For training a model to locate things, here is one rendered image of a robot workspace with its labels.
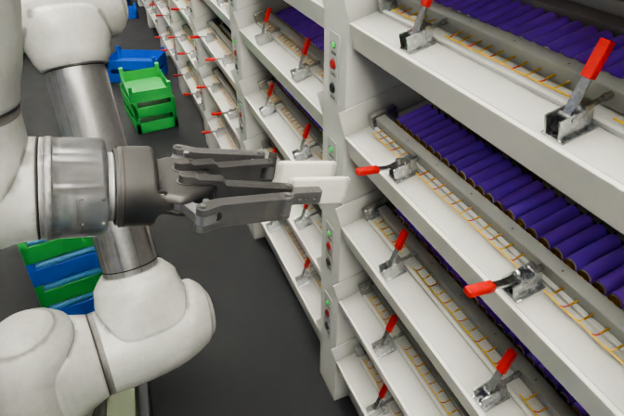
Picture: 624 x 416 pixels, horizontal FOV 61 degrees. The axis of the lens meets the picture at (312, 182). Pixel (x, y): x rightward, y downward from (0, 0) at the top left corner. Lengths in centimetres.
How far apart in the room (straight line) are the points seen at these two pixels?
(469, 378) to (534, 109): 40
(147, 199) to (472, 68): 40
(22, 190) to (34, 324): 56
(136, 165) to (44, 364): 56
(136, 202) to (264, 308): 120
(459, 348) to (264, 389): 74
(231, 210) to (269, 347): 109
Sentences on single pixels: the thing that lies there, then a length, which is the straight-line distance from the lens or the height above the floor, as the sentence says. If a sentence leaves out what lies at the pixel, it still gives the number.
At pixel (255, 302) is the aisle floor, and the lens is 167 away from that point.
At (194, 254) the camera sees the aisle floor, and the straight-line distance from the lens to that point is 187.
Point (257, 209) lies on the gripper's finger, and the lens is 49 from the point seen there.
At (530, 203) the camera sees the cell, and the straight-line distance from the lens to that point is 73.
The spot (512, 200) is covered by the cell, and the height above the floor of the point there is 80.
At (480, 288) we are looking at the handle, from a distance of 60.
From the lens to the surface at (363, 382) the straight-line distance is 128.
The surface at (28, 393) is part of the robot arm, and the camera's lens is 100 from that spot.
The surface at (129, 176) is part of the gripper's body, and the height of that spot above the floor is 95.
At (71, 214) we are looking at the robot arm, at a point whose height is 93.
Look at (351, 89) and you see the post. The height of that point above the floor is 84.
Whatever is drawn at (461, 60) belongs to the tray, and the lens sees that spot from 69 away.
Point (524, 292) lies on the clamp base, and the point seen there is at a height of 76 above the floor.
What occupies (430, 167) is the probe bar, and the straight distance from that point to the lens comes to 80.
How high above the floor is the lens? 119
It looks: 33 degrees down
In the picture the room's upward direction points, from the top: straight up
